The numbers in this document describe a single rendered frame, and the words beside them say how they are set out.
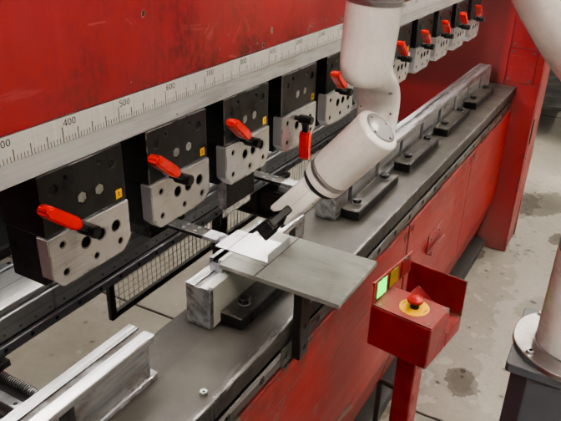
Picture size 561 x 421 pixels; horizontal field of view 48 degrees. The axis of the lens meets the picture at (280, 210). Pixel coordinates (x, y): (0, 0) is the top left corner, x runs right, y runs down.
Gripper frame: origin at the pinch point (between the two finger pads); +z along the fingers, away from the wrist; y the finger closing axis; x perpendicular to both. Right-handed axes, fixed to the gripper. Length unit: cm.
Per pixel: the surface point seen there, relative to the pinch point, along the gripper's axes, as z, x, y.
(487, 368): 61, 93, -116
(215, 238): 13.2, -5.9, 2.1
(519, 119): 20, 30, -215
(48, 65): -28, -29, 46
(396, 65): -10, -14, -74
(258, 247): 7.3, 1.4, 0.1
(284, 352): 15.5, 21.4, 5.6
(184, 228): 18.6, -12.3, 2.1
